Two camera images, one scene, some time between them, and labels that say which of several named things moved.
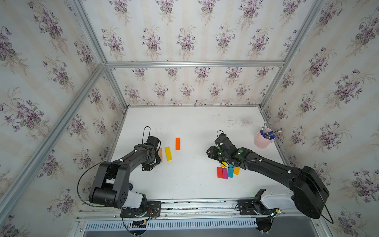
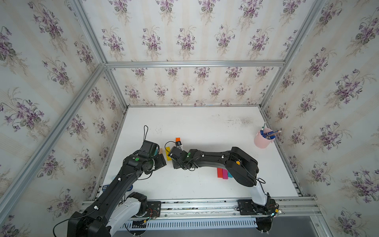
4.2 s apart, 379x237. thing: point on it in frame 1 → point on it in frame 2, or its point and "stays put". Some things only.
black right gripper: [211, 154] → [175, 166]
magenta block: [225, 174] stays put
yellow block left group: [168, 153] stays put
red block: [219, 172] stays put
